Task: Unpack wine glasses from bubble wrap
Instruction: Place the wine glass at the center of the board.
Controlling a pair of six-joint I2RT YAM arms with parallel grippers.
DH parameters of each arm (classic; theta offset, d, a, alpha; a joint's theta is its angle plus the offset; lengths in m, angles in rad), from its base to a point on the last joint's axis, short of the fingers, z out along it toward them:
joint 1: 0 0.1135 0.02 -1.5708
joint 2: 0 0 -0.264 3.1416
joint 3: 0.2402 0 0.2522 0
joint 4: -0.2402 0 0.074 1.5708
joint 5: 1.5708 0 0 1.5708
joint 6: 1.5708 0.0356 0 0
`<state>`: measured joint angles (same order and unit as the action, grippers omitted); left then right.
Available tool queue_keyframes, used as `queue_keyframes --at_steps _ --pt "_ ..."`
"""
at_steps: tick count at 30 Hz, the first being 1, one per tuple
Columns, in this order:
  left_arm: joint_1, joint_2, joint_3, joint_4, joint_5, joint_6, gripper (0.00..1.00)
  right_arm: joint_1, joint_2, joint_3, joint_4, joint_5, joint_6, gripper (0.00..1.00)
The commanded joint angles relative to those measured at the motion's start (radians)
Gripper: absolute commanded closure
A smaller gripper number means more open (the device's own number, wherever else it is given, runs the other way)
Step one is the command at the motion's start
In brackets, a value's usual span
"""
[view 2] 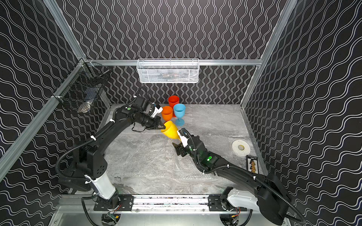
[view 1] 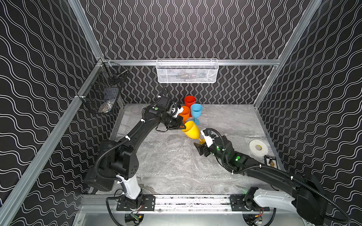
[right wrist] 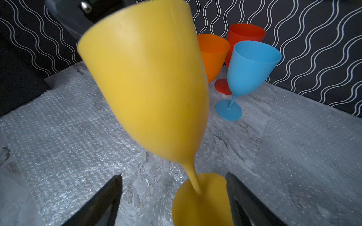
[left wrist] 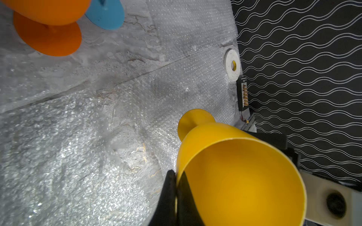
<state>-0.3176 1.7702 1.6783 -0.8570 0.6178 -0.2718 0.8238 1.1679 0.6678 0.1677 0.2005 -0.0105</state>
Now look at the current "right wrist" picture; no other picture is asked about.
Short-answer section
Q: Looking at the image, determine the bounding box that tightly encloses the red wine glass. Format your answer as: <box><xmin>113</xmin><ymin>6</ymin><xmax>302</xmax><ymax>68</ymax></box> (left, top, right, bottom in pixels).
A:
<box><xmin>215</xmin><ymin>24</ymin><xmax>266</xmax><ymax>95</ymax></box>

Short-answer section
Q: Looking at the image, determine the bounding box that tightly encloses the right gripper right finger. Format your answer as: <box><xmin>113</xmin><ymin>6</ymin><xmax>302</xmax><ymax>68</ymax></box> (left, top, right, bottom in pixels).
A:
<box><xmin>226</xmin><ymin>172</ymin><xmax>287</xmax><ymax>226</ymax></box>

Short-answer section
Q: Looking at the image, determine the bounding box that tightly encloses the blue glass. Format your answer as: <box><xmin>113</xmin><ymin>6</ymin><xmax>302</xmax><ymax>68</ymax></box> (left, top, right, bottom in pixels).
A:
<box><xmin>216</xmin><ymin>40</ymin><xmax>282</xmax><ymax>121</ymax></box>

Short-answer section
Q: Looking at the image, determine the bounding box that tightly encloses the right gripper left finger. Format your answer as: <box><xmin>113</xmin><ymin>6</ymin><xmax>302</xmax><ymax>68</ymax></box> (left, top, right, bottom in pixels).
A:
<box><xmin>63</xmin><ymin>175</ymin><xmax>123</xmax><ymax>226</ymax></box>

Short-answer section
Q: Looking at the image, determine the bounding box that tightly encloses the bubble wrap of orange glass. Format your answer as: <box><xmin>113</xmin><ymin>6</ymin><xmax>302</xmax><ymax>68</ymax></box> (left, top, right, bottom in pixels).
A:
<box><xmin>1</xmin><ymin>76</ymin><xmax>147</xmax><ymax>226</ymax></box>

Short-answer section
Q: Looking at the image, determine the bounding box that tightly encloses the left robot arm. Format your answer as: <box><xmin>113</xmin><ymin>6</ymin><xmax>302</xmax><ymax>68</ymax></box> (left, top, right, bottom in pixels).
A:
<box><xmin>1</xmin><ymin>1</ymin><xmax>134</xmax><ymax>115</ymax></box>

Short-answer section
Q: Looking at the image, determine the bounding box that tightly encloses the yellow glass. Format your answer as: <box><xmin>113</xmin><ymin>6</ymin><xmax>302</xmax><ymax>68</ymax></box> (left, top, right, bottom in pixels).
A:
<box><xmin>78</xmin><ymin>1</ymin><xmax>233</xmax><ymax>226</ymax></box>

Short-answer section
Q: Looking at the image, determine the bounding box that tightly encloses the orange glass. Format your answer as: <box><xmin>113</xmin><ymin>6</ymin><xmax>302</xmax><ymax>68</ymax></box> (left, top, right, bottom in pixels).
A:
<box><xmin>197</xmin><ymin>34</ymin><xmax>230</xmax><ymax>83</ymax></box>

